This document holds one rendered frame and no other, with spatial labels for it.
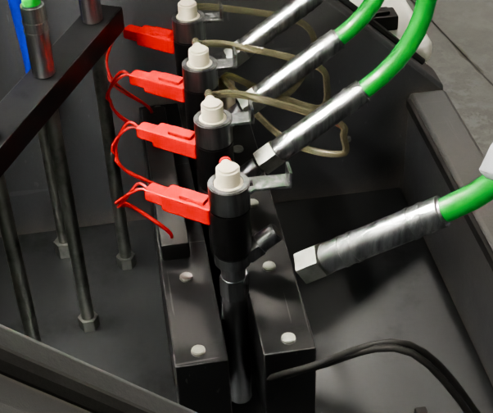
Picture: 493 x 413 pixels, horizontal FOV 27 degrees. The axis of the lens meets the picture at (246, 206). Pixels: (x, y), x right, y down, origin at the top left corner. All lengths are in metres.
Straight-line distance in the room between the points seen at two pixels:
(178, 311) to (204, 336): 0.03
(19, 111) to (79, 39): 0.11
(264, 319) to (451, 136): 0.33
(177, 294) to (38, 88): 0.19
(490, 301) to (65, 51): 0.41
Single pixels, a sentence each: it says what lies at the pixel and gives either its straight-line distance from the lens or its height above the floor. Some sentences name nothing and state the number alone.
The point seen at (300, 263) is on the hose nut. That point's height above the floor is 1.11.
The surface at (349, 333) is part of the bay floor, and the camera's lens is 0.95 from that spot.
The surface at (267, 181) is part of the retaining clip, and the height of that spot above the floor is 1.09.
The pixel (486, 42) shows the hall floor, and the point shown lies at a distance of 3.13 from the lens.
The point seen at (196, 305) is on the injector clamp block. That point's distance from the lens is 0.76.
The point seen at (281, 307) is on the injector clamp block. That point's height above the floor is 0.98.
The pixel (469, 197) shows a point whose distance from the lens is 0.55.
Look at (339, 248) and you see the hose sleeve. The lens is 0.59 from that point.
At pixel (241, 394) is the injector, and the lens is 0.81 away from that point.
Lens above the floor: 1.50
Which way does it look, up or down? 38 degrees down
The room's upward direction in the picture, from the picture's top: 3 degrees counter-clockwise
